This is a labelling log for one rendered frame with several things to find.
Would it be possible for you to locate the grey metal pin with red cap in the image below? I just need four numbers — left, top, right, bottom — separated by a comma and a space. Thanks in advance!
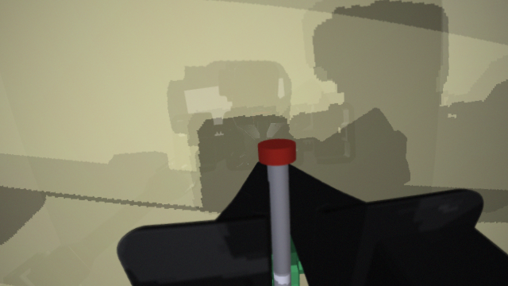
258, 139, 296, 286

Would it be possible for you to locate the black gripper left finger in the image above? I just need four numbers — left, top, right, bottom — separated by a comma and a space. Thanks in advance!
117, 162, 272, 286

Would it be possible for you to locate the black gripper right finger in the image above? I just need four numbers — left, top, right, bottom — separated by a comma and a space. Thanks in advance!
288, 164, 484, 286

